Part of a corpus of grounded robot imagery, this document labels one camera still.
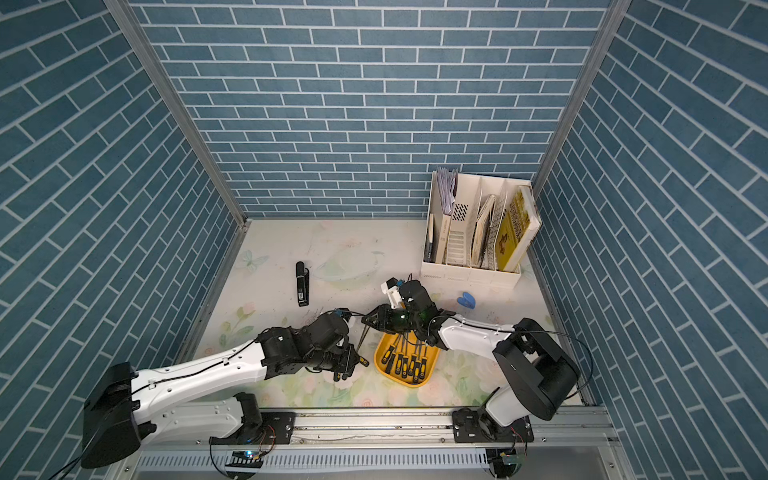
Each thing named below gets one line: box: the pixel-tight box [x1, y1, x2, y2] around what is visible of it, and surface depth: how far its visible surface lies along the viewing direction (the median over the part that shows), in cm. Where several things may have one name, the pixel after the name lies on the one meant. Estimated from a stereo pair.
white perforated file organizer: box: [420, 171, 530, 289], surface depth 100 cm
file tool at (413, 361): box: [408, 339, 417, 377], surface depth 85 cm
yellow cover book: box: [495, 185, 542, 272], surface depth 93 cm
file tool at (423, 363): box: [419, 342, 428, 379], surface depth 84 cm
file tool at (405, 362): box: [402, 340, 409, 379], surface depth 84 cm
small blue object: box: [457, 292, 476, 309], surface depth 98 cm
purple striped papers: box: [436, 167, 458, 216], surface depth 90 cm
